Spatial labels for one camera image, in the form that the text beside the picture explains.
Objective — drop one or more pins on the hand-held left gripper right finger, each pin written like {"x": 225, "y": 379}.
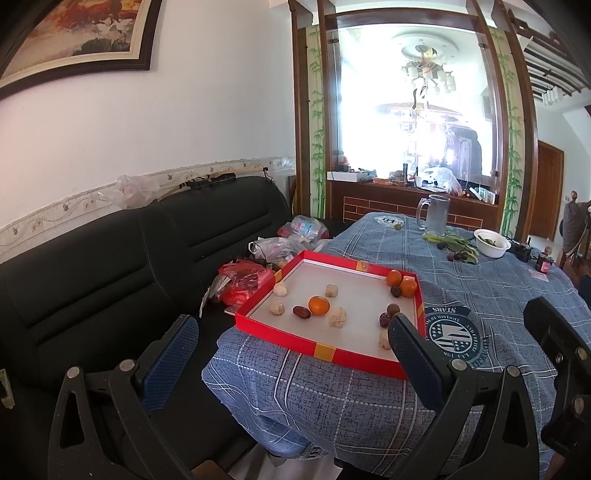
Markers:
{"x": 413, "y": 364}

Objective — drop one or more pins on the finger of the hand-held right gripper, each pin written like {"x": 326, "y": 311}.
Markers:
{"x": 572, "y": 378}

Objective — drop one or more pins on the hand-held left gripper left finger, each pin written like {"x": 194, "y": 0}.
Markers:
{"x": 171, "y": 364}

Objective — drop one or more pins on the pale walnut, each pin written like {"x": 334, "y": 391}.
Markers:
{"x": 280, "y": 289}
{"x": 277, "y": 308}
{"x": 337, "y": 317}
{"x": 384, "y": 340}

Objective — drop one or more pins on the brown round fruit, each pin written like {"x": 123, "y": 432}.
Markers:
{"x": 393, "y": 308}

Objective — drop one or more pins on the red cardboard box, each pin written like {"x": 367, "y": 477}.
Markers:
{"x": 360, "y": 325}

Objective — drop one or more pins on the orange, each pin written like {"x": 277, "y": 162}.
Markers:
{"x": 318, "y": 305}
{"x": 409, "y": 286}
{"x": 394, "y": 277}

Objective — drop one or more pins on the pale round pastry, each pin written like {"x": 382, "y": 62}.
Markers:
{"x": 331, "y": 290}

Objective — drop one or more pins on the blue checked tablecloth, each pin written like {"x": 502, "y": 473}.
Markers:
{"x": 485, "y": 295}

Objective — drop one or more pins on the red plastic bag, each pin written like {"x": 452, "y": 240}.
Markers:
{"x": 244, "y": 281}

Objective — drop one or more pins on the black leather sofa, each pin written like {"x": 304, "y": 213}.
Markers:
{"x": 92, "y": 277}

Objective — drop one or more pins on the dark jar with red label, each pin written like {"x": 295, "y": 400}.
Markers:
{"x": 542, "y": 263}

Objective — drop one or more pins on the green vegetable stalks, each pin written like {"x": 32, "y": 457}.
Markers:
{"x": 445, "y": 241}

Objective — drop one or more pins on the black device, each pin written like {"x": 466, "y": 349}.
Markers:
{"x": 519, "y": 250}

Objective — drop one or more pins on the white bowl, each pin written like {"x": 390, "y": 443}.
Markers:
{"x": 491, "y": 244}

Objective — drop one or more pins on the glass pitcher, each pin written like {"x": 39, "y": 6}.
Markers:
{"x": 436, "y": 217}

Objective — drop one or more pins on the white plastic bag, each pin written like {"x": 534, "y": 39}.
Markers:
{"x": 277, "y": 249}

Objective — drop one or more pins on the white paper scrap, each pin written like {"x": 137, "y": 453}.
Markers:
{"x": 5, "y": 390}

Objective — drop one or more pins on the clear bag of blue packets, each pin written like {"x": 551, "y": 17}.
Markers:
{"x": 304, "y": 228}

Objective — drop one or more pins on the clear plastic sheet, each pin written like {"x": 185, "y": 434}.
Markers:
{"x": 134, "y": 189}

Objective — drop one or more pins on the clear plastic bag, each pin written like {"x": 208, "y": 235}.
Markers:
{"x": 443, "y": 180}

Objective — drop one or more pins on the wooden door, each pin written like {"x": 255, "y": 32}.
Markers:
{"x": 547, "y": 189}

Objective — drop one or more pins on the white flat box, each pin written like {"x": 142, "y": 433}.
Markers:
{"x": 346, "y": 176}

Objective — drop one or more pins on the wooden room divider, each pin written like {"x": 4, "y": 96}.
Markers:
{"x": 302, "y": 115}

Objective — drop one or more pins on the ceiling chandelier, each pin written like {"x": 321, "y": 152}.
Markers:
{"x": 427, "y": 74}

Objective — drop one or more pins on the wooden ceiling lattice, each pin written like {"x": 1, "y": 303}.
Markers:
{"x": 549, "y": 69}

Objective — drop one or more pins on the framed wall painting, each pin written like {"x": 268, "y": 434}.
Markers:
{"x": 69, "y": 27}

